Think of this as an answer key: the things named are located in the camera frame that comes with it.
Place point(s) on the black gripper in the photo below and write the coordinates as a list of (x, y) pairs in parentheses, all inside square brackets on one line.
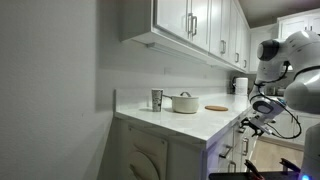
[(254, 126)]

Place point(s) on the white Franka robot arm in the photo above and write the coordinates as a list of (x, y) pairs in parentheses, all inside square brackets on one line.
[(300, 50)]

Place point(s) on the white lower cabinet door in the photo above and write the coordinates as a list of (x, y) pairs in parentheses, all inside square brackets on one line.
[(255, 146), (221, 170), (240, 156)]

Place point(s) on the round cork trivet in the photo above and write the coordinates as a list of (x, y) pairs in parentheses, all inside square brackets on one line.
[(216, 108)]

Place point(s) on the black orange clamp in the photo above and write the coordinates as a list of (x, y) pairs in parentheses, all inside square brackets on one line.
[(289, 165), (253, 168)]

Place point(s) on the metal canister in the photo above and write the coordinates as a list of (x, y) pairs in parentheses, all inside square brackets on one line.
[(271, 90)]

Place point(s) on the white paper towel roll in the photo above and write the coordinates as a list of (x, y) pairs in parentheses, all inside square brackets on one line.
[(241, 86)]

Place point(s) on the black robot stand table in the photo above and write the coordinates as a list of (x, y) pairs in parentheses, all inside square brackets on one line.
[(233, 176)]

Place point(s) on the white pot with lid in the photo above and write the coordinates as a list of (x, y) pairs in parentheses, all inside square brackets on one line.
[(185, 104)]

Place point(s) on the white base cabinet carcass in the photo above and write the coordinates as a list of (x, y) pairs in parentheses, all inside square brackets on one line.
[(183, 160)]

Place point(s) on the white upper cabinet door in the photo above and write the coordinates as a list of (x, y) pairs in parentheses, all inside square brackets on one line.
[(215, 23), (171, 16), (234, 33), (201, 20), (243, 43), (226, 26)]

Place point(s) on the patterned paper cup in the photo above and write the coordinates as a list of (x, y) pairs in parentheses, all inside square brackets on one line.
[(157, 100)]

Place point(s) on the under-cabinet light strip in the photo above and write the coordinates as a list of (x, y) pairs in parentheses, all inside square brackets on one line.
[(176, 51)]

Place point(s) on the beige curved panel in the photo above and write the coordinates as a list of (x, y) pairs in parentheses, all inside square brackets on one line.
[(146, 156)]

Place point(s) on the white cabinet door above microwave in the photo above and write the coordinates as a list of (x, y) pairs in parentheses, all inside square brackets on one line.
[(291, 23), (315, 21)]

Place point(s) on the white upper cabinet carcass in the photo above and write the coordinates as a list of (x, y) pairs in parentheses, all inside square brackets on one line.
[(136, 20)]

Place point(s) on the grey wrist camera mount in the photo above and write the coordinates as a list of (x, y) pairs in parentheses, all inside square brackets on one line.
[(266, 125)]

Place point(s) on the white corner wall cabinet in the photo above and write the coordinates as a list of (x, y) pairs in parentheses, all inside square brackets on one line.
[(263, 31)]

